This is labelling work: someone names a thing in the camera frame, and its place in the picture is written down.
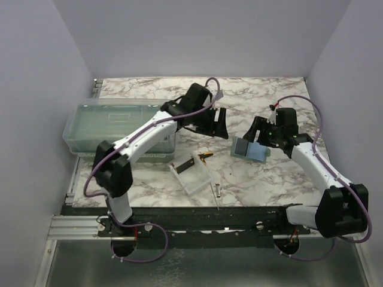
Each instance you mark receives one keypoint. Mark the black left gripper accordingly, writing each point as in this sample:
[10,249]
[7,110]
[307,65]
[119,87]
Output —
[219,130]

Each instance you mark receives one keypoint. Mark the small metal cylinder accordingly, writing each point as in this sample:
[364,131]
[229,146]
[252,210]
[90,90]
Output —
[217,190]

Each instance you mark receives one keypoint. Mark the yellow black utility knife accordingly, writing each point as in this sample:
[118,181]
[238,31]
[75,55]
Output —
[204,156]

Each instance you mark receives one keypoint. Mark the clear small plastic tray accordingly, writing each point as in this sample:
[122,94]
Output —
[194,179]

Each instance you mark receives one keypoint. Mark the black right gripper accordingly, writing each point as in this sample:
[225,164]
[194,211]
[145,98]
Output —
[258,124]

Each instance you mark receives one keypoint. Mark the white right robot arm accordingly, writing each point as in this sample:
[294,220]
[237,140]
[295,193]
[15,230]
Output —
[341,210]

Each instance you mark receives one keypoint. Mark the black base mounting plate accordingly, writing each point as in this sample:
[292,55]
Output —
[194,227]

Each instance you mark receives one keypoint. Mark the green leather card holder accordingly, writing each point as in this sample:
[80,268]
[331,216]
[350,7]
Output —
[256,152]

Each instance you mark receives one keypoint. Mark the clear plastic storage box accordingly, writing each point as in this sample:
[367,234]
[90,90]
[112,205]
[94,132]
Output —
[102,119]

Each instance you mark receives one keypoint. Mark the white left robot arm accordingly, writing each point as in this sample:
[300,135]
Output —
[112,166]

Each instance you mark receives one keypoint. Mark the aluminium extrusion rail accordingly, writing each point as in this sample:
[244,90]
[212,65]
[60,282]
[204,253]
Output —
[78,228]

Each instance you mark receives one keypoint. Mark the thin metal rod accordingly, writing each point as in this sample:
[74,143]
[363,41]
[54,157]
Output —
[214,195]

